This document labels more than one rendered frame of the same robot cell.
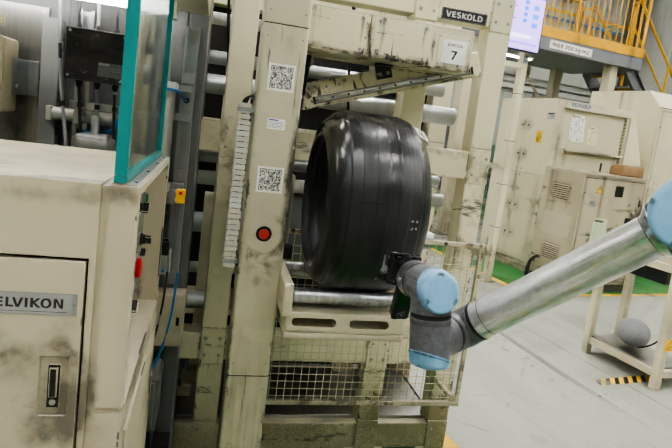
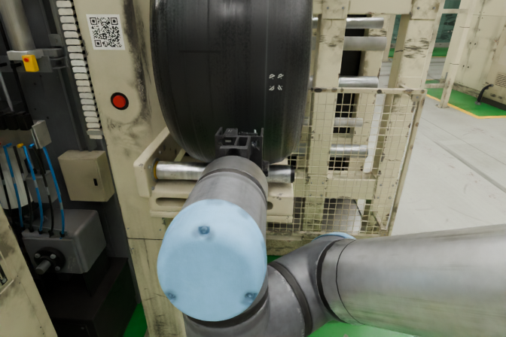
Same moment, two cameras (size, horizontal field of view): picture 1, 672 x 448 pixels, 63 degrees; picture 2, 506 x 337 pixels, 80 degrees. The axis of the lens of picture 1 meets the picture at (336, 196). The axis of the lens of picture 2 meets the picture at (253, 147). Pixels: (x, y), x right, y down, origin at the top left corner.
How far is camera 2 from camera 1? 1.02 m
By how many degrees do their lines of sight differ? 24
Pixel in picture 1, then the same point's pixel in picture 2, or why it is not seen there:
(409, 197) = (262, 35)
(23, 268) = not seen: outside the picture
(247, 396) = (150, 255)
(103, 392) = not seen: outside the picture
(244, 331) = (130, 201)
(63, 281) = not seen: outside the picture
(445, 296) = (219, 285)
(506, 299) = (402, 290)
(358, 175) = (174, 5)
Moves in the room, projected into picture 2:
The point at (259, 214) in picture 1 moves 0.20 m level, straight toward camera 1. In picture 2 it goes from (107, 78) to (42, 102)
